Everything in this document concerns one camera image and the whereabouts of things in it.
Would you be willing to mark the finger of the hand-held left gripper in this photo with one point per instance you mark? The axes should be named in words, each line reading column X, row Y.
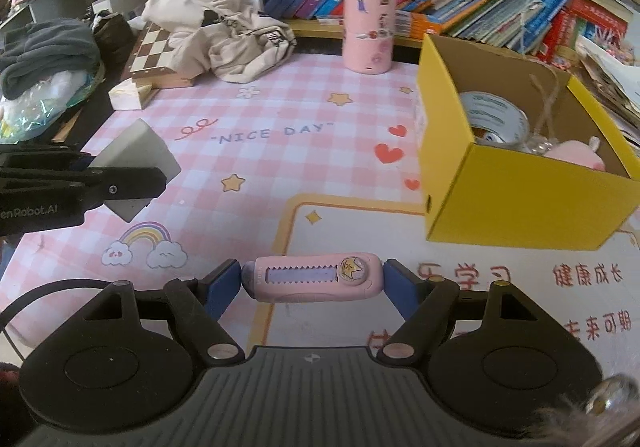
column 130, row 184
column 45, row 158

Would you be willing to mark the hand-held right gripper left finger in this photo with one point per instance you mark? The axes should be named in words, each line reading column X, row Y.
column 222, row 292

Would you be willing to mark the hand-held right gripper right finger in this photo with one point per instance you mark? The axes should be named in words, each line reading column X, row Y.
column 400, row 292

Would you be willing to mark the white power adapter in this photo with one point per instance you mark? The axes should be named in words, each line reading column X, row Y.
column 135, row 147

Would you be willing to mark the pink utility knife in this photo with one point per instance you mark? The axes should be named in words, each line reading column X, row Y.
column 310, row 287

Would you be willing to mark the yellow cardboard box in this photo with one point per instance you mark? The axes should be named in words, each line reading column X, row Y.
column 525, row 197

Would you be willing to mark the clear tape roll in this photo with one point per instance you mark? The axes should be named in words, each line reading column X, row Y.
column 492, row 112

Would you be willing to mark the clear plastic packet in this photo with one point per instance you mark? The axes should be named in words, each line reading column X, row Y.
column 542, row 144

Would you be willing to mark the pink plush toy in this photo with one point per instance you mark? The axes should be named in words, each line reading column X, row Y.
column 575, row 154

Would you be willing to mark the pink checked desktop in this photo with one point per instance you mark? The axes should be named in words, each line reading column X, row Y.
column 300, row 102

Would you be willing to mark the green clear plastic bag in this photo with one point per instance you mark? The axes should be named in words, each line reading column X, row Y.
column 35, row 117

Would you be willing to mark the white wooden block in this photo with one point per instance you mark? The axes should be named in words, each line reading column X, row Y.
column 127, row 94

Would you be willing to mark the wooden chessboard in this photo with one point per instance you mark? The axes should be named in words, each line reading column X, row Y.
column 155, row 47

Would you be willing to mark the dark brown bag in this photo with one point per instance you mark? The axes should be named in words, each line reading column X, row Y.
column 112, row 34

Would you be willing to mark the beige cloth bag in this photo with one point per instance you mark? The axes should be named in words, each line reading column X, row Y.
column 225, row 27

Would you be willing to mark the pink cylindrical container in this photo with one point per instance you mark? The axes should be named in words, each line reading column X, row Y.
column 367, row 27

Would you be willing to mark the small orange white box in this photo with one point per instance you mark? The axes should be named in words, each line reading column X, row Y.
column 420, row 22

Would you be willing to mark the stack of papers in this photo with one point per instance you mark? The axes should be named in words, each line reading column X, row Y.
column 615, row 72

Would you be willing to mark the thick red book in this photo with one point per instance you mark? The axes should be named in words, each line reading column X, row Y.
column 585, row 22

